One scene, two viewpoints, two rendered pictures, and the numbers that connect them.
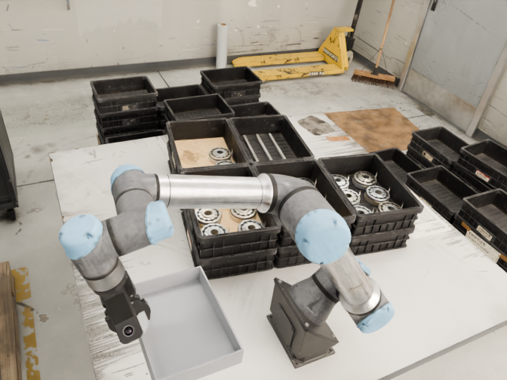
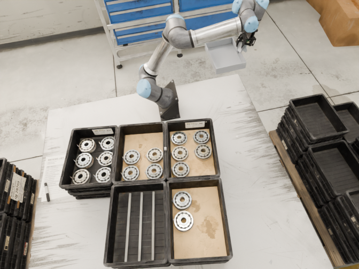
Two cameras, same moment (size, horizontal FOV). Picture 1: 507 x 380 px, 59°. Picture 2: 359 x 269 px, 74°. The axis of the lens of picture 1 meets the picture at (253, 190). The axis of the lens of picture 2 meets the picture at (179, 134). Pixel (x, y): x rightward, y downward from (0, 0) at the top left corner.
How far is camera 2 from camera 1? 200 cm
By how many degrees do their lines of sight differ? 83
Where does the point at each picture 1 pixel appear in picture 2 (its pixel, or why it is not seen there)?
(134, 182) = (248, 12)
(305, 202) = (179, 21)
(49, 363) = not seen: hidden behind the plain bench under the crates
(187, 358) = (222, 49)
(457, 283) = (77, 124)
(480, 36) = not seen: outside the picture
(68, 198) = (301, 216)
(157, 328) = (232, 57)
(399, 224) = (89, 135)
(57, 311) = not seen: hidden behind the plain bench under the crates
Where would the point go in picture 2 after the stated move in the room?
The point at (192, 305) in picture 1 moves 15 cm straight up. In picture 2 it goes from (219, 64) to (221, 45)
